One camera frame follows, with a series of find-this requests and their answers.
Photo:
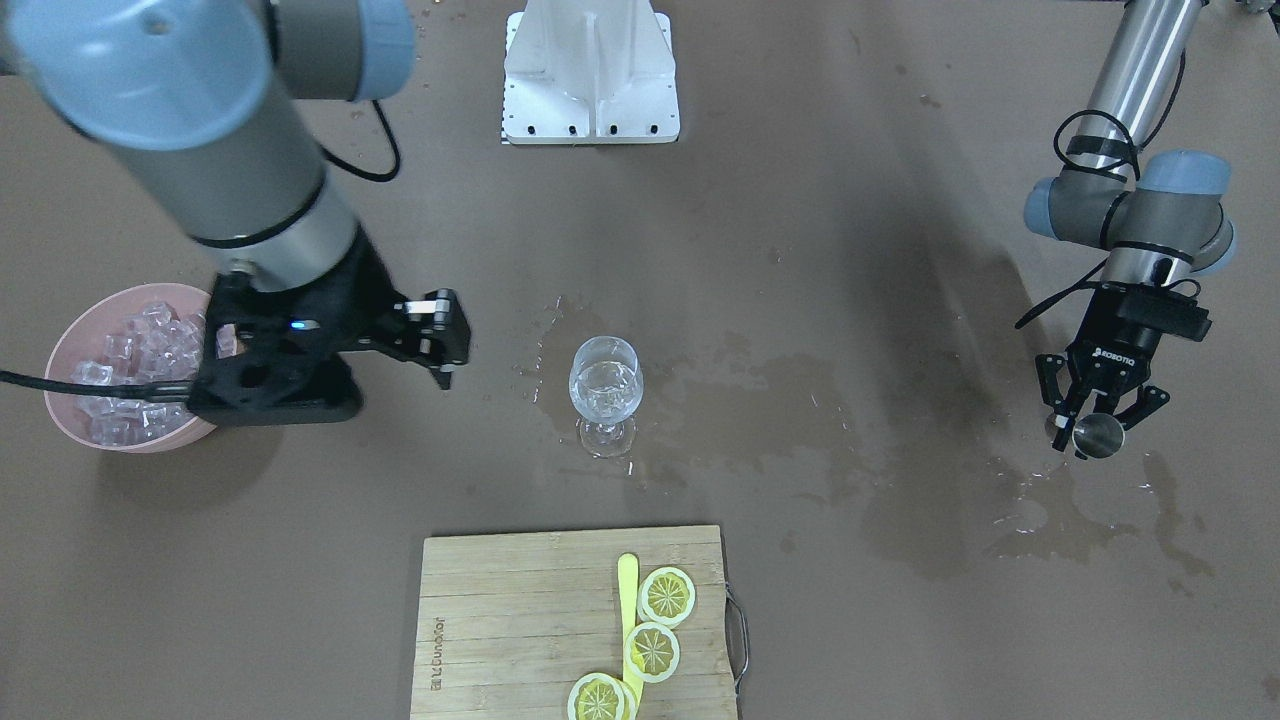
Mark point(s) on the lemon slice three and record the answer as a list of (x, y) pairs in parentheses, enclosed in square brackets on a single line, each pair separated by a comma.
[(600, 696)]

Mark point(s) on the pink bowl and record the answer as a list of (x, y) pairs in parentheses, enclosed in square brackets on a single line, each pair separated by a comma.
[(151, 333)]

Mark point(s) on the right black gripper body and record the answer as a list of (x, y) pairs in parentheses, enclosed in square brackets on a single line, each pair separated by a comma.
[(357, 298)]

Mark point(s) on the steel jigger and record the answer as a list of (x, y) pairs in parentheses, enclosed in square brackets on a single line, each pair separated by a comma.
[(1092, 436)]

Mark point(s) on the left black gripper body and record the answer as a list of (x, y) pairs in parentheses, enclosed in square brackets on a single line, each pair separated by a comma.
[(1108, 352)]

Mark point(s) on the clear wine glass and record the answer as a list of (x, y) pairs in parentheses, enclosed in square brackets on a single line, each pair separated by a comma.
[(606, 387)]

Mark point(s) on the wooden cutting board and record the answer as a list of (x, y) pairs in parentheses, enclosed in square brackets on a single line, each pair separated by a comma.
[(508, 622)]

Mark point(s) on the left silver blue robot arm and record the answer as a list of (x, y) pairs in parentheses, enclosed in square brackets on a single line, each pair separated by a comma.
[(1159, 221)]

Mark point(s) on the lemon slice one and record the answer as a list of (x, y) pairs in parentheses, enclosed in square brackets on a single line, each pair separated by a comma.
[(666, 596)]

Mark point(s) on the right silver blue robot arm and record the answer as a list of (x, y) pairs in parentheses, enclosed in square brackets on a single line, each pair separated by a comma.
[(197, 100)]

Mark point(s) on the yellow plastic knife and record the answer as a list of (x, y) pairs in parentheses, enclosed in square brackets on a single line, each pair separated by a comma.
[(627, 575)]

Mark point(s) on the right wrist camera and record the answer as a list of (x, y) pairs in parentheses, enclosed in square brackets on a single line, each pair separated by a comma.
[(259, 388)]

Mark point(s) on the white pedestal column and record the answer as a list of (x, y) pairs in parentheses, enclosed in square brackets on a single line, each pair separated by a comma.
[(579, 73)]

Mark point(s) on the lemon slice two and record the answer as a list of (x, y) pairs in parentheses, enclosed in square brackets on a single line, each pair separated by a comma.
[(651, 653)]

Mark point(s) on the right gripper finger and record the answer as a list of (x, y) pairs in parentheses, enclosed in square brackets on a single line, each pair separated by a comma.
[(434, 332)]

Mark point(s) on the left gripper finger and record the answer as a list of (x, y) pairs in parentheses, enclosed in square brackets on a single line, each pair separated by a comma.
[(1056, 379), (1148, 401)]

